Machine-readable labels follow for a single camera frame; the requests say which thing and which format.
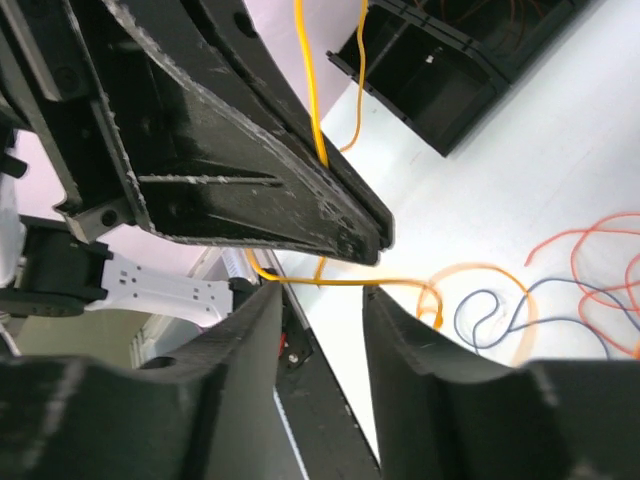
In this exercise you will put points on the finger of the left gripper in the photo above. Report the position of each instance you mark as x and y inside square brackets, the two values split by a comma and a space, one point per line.
[229, 29]
[222, 170]

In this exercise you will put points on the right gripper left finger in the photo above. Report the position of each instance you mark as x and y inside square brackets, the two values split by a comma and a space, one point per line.
[206, 410]

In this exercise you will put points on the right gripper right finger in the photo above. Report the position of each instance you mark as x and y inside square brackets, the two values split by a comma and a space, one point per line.
[442, 412]

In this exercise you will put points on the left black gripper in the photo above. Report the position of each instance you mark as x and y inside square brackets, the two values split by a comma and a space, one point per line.
[77, 74]

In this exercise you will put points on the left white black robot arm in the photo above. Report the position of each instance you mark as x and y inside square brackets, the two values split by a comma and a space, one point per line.
[48, 271]

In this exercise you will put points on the black compartment tray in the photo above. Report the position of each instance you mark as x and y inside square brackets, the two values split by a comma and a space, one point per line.
[440, 66]

